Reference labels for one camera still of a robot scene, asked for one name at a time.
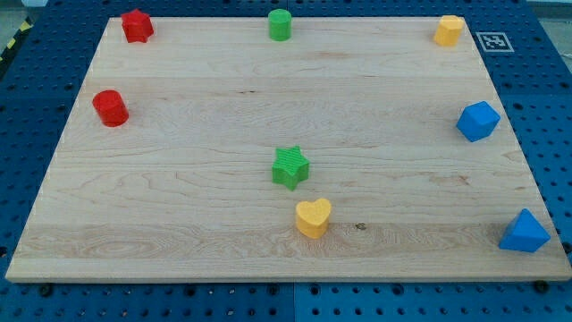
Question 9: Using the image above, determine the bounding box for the blue triangle block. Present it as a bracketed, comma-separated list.
[499, 208, 551, 253]

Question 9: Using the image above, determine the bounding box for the green star block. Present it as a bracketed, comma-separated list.
[272, 146, 310, 191]

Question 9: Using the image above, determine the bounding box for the yellow heart block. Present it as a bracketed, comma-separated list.
[295, 198, 332, 239]

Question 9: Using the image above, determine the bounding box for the wooden board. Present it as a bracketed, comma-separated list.
[6, 17, 571, 284]

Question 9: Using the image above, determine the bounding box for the green cylinder block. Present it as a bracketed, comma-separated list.
[267, 9, 292, 41]

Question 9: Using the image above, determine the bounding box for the red cylinder block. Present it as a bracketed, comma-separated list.
[92, 89, 129, 127]

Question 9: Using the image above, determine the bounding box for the blue cube block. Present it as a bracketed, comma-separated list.
[456, 101, 501, 142]

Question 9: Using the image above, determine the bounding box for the red star block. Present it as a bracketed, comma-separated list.
[121, 9, 155, 43]

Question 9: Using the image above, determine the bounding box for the yellow hexagon block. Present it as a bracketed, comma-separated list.
[433, 15, 465, 47]

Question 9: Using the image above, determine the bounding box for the white fiducial marker tag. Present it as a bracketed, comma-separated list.
[476, 31, 514, 53]

